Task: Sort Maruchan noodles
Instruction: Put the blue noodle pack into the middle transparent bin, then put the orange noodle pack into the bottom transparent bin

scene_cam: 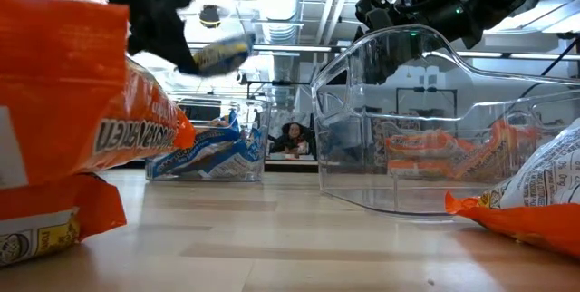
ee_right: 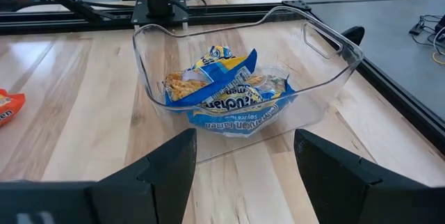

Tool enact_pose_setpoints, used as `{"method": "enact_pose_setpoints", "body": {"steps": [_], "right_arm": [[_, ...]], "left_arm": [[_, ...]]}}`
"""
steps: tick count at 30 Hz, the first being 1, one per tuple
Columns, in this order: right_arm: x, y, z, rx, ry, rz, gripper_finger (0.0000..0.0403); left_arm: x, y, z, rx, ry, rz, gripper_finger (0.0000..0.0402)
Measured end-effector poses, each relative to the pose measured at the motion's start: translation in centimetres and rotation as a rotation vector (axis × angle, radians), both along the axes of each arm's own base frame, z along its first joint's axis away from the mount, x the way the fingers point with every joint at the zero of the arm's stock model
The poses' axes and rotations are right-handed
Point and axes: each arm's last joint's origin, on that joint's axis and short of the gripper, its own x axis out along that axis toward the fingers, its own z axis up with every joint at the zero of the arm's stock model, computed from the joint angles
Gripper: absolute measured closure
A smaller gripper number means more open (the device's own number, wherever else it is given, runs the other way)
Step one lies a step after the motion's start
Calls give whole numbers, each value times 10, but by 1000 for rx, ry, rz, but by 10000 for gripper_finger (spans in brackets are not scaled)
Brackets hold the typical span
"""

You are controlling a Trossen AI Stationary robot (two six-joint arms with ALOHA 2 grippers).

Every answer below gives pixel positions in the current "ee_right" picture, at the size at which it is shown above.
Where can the orange Maruchan noodle pack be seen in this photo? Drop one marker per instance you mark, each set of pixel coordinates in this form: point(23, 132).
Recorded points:
point(10, 105)

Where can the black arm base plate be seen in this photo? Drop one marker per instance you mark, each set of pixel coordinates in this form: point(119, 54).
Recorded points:
point(142, 15)

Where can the blue Maruchan noodle pack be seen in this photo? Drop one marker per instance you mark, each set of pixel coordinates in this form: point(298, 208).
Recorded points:
point(208, 74)
point(240, 102)
point(240, 126)

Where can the clear plastic bin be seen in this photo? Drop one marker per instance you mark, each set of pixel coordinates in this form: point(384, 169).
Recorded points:
point(306, 112)

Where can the black curved corner bracket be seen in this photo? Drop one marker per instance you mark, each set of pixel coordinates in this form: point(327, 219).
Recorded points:
point(354, 34)

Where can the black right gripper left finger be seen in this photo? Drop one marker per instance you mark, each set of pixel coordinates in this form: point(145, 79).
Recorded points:
point(121, 199)

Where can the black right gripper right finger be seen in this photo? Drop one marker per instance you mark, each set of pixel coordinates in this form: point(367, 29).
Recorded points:
point(365, 199)

